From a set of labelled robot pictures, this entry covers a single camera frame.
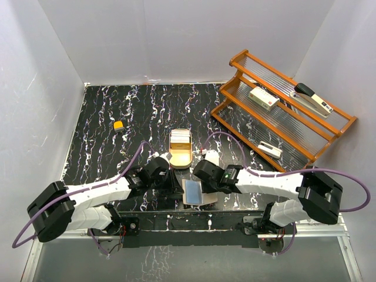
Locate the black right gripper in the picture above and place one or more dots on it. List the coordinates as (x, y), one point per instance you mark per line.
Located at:
(207, 189)

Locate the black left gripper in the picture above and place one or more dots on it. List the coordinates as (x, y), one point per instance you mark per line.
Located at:
(174, 185)

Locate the beige leather card holder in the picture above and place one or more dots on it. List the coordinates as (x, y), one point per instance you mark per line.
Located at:
(193, 194)

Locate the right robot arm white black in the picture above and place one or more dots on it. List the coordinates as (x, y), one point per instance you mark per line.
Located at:
(310, 194)

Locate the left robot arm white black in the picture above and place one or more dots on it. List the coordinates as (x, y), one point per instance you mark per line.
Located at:
(60, 208)

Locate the beige oval card tray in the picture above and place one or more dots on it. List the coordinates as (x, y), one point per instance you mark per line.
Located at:
(182, 154)

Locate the white card stack in tray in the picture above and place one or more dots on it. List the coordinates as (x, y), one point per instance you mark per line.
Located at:
(180, 136)

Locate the orange yellow small block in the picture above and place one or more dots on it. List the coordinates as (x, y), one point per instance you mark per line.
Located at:
(118, 126)

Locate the orange wooden shelf rack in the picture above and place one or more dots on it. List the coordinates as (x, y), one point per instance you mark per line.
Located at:
(302, 135)

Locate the white staples box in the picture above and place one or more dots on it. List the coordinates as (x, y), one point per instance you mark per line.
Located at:
(263, 98)

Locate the large black beige stapler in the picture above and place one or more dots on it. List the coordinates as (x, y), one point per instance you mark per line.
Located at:
(306, 97)

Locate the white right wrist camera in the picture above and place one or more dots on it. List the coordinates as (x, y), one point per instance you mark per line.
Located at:
(211, 156)

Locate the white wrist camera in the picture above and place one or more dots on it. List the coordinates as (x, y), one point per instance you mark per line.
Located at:
(211, 156)
(166, 156)

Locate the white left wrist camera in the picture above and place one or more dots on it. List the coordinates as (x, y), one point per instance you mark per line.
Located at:
(166, 156)

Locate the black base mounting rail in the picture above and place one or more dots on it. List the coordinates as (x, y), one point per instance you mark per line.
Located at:
(194, 228)

